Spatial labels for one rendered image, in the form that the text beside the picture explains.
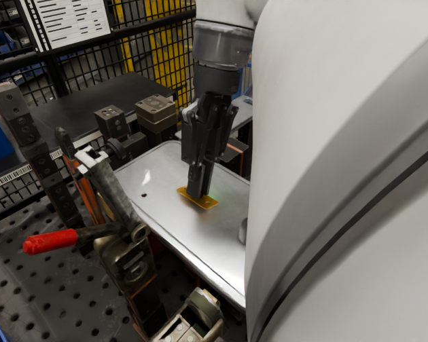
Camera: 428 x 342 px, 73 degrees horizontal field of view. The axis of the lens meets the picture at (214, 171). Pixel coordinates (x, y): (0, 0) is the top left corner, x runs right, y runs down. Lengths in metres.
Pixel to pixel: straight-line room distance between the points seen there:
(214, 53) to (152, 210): 0.30
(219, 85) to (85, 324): 0.63
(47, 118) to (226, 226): 0.55
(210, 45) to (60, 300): 0.70
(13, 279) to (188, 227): 0.57
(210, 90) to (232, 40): 0.08
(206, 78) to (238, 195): 0.25
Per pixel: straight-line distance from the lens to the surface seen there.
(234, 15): 0.44
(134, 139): 0.75
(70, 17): 0.92
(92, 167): 0.35
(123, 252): 0.46
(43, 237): 0.39
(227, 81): 0.45
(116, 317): 0.81
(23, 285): 0.95
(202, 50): 0.45
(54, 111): 0.88
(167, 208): 0.56
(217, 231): 0.52
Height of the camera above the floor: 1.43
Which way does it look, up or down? 43 degrees down
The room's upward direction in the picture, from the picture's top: straight up
